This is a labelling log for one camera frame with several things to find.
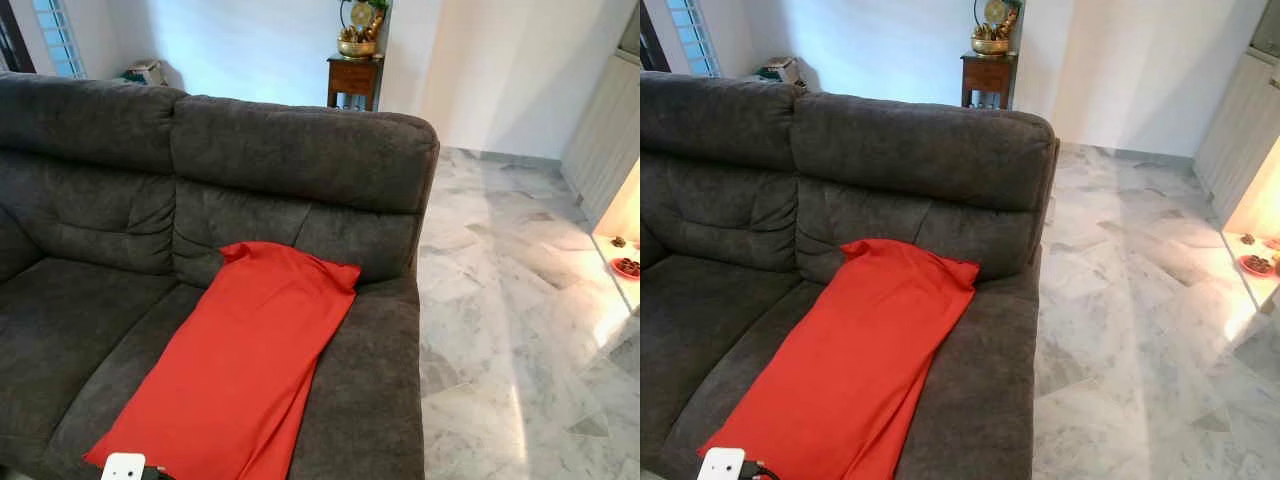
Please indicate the dark brown door frame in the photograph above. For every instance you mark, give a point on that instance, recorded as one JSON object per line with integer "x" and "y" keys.
{"x": 12, "y": 40}
{"x": 650, "y": 45}

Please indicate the grey fabric sofa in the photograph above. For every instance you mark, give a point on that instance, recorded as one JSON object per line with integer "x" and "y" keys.
{"x": 300, "y": 150}
{"x": 920, "y": 150}

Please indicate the stack of papers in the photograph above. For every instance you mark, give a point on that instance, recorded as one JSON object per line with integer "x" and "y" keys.
{"x": 145, "y": 72}
{"x": 780, "y": 70}

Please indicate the red bowl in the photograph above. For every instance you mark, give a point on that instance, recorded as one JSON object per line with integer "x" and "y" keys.
{"x": 626, "y": 268}
{"x": 1256, "y": 265}

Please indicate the white cabinet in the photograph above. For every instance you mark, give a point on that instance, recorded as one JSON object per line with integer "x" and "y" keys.
{"x": 605, "y": 140}
{"x": 1235, "y": 135}

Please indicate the brown wooden side table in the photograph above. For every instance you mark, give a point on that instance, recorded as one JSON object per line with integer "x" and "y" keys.
{"x": 988, "y": 76}
{"x": 355, "y": 78}

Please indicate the blue louvre window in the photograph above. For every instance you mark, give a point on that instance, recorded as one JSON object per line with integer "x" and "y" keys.
{"x": 58, "y": 35}
{"x": 693, "y": 35}

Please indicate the golden ornament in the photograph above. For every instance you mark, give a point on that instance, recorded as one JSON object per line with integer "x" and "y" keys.
{"x": 990, "y": 43}
{"x": 358, "y": 45}

